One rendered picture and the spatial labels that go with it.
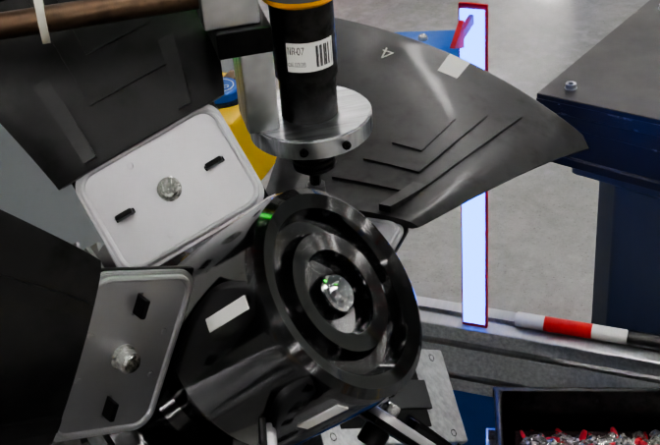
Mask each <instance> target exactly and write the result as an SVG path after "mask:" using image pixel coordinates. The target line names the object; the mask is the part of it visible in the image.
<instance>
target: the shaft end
mask: <svg viewBox="0 0 660 445"><path fill-rule="evenodd" d="M322 289H323V293H324V296H325V298H326V300H327V302H328V303H329V304H330V305H331V307H333V308H334V309H336V310H338V311H341V312H345V311H348V310H350V309H351V308H352V307H353V305H354V293H353V290H352V288H351V286H350V284H349V283H348V282H347V281H346V280H345V279H344V278H343V277H341V276H340V275H338V274H334V273H332V274H329V275H327V276H326V277H325V278H324V280H323V283H322Z"/></svg>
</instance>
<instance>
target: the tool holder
mask: <svg viewBox="0 0 660 445"><path fill-rule="evenodd" d="M198 3H199V9H196V12H197V15H198V17H199V19H200V22H201V24H202V27H203V29H204V31H207V33H208V35H209V38H210V40H211V42H212V45H213V47H214V49H215V52H216V54H217V57H218V59H219V60H225V59H231V58H233V60H234V68H235V77H236V85H237V94H238V101H239V110H240V113H241V115H242V117H243V120H244V122H245V124H246V127H247V131H248V132H249V134H250V138H251V140H252V142H253V144H254V145H255V146H257V147H258V148H259V149H261V150H262V151H264V152H266V153H268V154H270V155H273V156H276V157H280V158H285V159H292V160H316V159H323V158H329V157H333V156H337V155H340V154H343V153H346V152H348V151H350V150H352V149H354V148H356V147H358V146H359V145H360V144H362V143H363V142H364V141H365V140H366V139H367V138H368V137H369V136H370V134H371V132H372V128H373V126H372V109H371V105H370V103H369V101H368V100H367V99H366V98H365V97H363V96H362V95H361V94H359V93H357V92H356V91H354V90H351V89H348V88H345V87H341V86H337V98H338V113H337V115H336V116H335V117H334V118H332V119H331V120H329V121H327V122H324V123H321V124H316V125H297V124H293V123H290V122H288V121H286V120H285V119H284V118H283V117H282V111H281V101H280V91H277V89H276V79H275V69H274V59H273V50H274V43H273V33H272V26H271V25H270V24H269V22H268V20H267V18H266V16H265V14H264V12H263V11H262V9H261V7H260V5H259V3H258V0H198Z"/></svg>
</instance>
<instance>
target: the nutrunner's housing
mask: <svg viewBox="0 0 660 445"><path fill-rule="evenodd" d="M268 10H269V20H270V25H271V26H272V33H273V43H274V50H273V59H274V69H275V77H276V78H277V80H278V82H279V91H280V101H281V111H282V117H283V118H284V119H285V120H286V121H288V122H290V123H293V124H297V125H316V124H321V123H324V122H327V121H329V120H331V119H332V118H334V117H335V116H336V115H337V113H338V98H337V85H336V75H337V73H338V60H337V45H336V31H335V17H334V3H333V0H332V1H330V2H329V3H327V4H325V5H322V6H319V7H316V8H311V9H305V10H283V9H277V8H274V7H271V6H269V5H268ZM292 165H293V168H294V170H296V171H297V172H299V173H302V174H304V175H308V176H318V175H322V174H325V173H326V172H328V171H330V170H332V169H333V168H334V167H335V166H336V156H333V157H329V158H323V159H316V160H292Z"/></svg>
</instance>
